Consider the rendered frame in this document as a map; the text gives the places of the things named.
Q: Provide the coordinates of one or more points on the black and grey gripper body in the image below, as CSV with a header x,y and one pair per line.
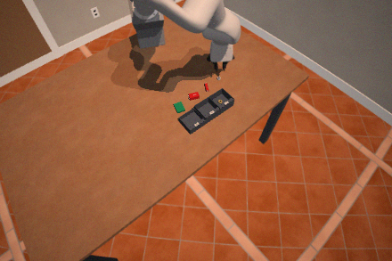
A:
x,y
220,52

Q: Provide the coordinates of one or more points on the dark grey three-compartment bin rack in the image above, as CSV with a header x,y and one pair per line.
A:
x,y
206,110

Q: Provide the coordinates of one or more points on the small green block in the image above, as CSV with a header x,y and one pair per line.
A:
x,y
179,107

